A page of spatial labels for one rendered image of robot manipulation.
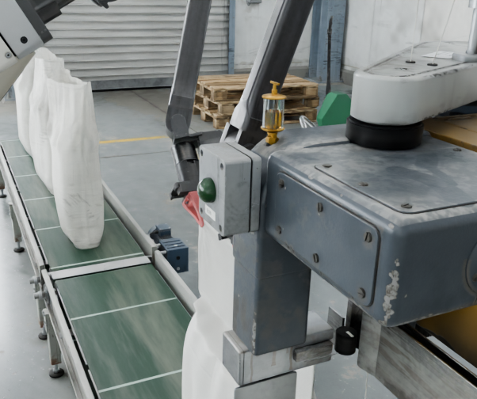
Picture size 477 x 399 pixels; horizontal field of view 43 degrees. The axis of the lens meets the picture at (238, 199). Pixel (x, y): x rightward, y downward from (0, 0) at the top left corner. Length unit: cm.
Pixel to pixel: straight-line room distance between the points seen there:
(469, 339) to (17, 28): 76
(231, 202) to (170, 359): 134
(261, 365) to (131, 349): 123
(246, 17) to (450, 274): 858
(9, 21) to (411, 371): 70
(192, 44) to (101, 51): 689
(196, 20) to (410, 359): 97
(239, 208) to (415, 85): 24
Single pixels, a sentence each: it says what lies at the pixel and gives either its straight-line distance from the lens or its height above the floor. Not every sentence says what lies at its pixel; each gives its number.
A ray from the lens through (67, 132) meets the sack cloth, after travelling 257.
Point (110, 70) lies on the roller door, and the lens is 839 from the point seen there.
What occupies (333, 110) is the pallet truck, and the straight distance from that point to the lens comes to 636.
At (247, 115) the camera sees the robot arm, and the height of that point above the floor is 128.
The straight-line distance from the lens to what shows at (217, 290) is 132.
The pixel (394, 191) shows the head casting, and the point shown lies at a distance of 56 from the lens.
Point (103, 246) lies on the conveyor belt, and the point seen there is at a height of 38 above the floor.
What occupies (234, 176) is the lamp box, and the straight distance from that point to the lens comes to 66.
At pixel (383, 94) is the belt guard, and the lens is 69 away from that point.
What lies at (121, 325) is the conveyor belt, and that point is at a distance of 214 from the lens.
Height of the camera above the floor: 152
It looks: 20 degrees down
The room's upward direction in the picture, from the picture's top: 2 degrees clockwise
